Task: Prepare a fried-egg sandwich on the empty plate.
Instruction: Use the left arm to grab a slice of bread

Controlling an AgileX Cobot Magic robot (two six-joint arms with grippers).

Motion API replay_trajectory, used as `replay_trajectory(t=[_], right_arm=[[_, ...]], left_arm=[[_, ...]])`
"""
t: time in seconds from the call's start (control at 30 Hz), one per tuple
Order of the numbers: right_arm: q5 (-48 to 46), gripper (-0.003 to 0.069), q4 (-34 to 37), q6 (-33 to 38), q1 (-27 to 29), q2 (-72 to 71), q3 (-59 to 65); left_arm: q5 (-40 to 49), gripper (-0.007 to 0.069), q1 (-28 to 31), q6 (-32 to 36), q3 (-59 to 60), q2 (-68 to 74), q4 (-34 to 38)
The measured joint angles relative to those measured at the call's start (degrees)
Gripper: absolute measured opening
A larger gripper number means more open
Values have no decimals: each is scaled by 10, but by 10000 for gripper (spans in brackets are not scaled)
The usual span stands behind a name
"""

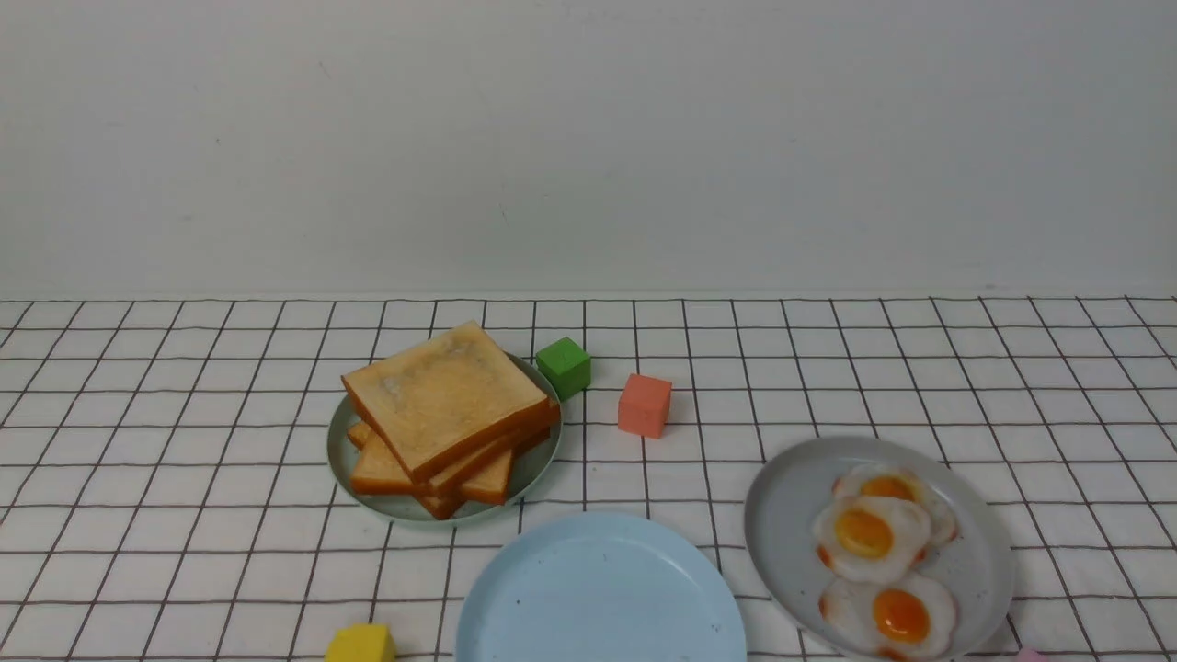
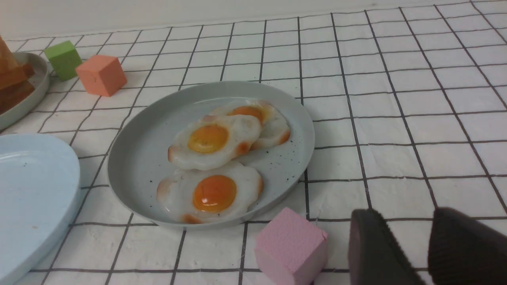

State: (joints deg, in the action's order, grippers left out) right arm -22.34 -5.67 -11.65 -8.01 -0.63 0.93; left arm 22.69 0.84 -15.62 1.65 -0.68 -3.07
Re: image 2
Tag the orange foam cube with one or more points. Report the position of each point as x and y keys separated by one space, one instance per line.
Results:
x=101 y=75

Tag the fried egg front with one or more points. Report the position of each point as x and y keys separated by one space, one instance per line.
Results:
x=198 y=197

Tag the toast slice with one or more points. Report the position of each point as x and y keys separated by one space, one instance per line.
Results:
x=15 y=86
x=8 y=67

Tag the pink foam cube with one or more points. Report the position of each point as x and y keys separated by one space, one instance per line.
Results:
x=290 y=250

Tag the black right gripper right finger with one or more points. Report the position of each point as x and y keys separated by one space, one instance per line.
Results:
x=463 y=251

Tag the grey speckled plate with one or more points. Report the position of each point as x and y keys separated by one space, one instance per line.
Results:
x=138 y=157

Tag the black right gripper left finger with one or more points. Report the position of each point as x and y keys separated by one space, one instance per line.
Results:
x=374 y=254

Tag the fried egg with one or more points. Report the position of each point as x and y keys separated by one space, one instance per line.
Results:
x=198 y=197
x=213 y=141
x=275 y=131

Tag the light blue plate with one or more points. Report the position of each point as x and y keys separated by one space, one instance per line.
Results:
x=39 y=194

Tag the fried egg back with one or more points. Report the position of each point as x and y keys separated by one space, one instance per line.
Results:
x=275 y=131

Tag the green-grey toast plate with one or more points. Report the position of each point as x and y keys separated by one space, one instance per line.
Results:
x=39 y=81

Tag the green foam cube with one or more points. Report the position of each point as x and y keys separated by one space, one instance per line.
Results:
x=64 y=59

